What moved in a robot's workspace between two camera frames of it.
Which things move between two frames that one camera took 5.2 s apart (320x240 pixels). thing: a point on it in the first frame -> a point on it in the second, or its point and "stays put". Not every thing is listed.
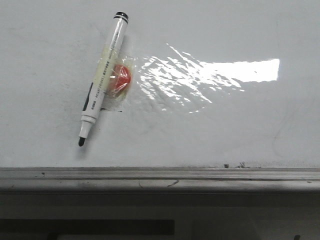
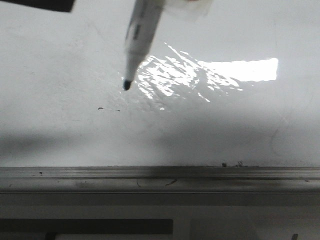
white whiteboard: (218, 84) stays put
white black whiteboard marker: (100, 80) -> (144, 23)
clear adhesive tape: (113, 85) -> (186, 11)
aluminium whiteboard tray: (159, 180) stays put
